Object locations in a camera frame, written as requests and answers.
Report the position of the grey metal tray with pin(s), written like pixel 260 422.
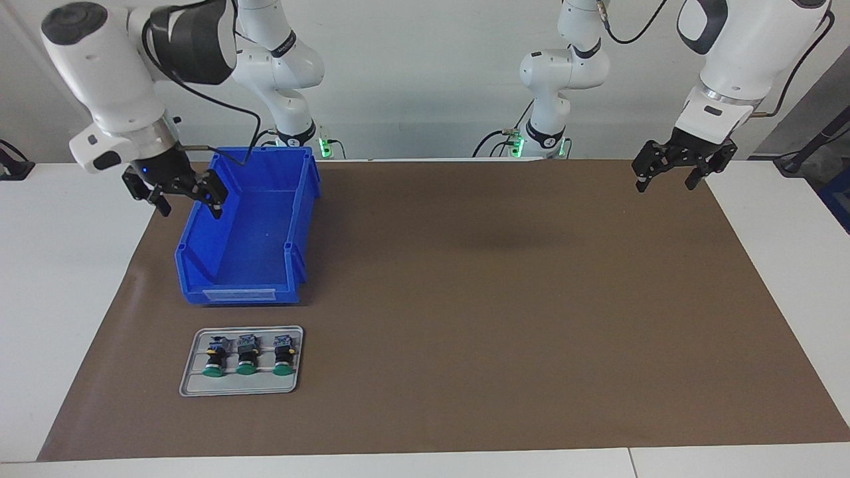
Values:
pixel 192 385

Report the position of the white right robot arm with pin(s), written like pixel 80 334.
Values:
pixel 99 73

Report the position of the blue crate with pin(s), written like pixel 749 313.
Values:
pixel 840 199

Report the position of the black clamp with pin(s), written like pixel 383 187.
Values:
pixel 13 169

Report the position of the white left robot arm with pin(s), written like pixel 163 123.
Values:
pixel 744 60

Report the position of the green lit base connector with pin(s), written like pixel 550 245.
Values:
pixel 516 143
pixel 324 145

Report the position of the green push button white block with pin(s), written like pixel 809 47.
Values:
pixel 283 360

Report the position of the green push button yellow block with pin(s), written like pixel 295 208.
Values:
pixel 213 362

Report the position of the blue plastic storage bin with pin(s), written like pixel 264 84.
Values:
pixel 259 245

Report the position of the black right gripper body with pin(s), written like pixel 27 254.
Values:
pixel 163 171

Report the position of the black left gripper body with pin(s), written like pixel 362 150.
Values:
pixel 694 147

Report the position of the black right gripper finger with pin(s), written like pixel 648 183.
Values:
pixel 159 199
pixel 216 189

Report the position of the brown table mat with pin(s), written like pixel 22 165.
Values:
pixel 498 332

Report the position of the black stand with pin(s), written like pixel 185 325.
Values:
pixel 793 162

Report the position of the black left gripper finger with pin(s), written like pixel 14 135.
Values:
pixel 647 162
pixel 714 162

